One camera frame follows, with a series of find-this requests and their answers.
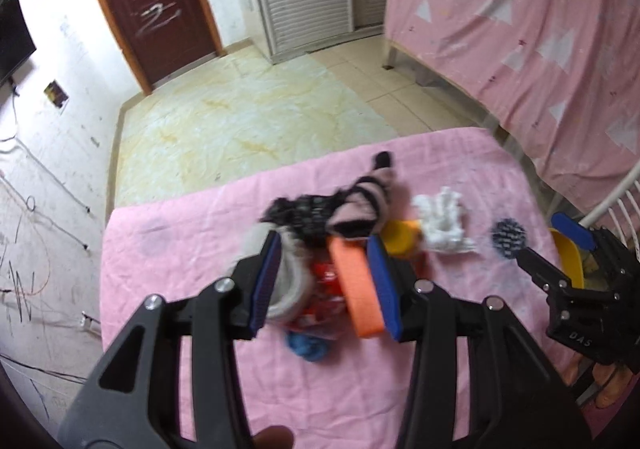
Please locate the grey-white cloth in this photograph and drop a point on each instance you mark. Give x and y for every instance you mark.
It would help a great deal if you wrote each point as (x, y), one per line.
(292, 279)

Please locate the black wall television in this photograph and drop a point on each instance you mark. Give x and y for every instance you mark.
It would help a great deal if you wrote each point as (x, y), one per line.
(12, 39)

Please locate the white paper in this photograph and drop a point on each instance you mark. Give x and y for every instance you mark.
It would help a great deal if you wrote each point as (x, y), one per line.
(442, 224)

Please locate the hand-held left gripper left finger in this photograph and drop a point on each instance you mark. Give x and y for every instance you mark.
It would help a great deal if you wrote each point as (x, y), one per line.
(265, 279)

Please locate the blue scrap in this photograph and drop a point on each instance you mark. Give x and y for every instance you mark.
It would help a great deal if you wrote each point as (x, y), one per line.
(305, 346)

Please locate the pink and black sock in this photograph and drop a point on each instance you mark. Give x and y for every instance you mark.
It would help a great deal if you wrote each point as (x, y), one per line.
(360, 209)

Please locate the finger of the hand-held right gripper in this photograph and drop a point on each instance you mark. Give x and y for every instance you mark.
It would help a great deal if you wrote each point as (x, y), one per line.
(572, 229)
(542, 271)

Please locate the person's left hand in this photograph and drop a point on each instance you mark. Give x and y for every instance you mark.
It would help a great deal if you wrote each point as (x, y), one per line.
(274, 438)

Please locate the pink tablecloth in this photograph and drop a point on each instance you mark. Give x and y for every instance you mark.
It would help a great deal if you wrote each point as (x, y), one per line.
(200, 229)

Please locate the wall socket box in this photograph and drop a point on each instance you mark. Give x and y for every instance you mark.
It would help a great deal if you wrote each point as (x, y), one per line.
(56, 95)

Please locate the black lacy fabric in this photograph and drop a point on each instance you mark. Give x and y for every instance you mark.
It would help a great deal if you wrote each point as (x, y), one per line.
(305, 214)

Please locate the yellow plastic bin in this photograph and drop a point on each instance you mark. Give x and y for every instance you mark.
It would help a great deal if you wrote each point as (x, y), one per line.
(570, 254)

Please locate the yellow plastic piece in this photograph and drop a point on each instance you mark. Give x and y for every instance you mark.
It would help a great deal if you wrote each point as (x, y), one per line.
(397, 236)

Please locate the pink tree-print curtain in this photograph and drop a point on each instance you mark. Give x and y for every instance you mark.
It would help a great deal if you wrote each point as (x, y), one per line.
(500, 4)

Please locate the black dotted patch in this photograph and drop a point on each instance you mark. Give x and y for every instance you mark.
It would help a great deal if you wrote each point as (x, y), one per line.
(507, 238)

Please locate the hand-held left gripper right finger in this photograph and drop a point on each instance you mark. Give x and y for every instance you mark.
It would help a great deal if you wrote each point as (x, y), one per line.
(384, 289)

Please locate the dark red door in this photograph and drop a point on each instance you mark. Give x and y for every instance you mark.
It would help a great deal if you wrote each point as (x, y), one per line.
(150, 4)

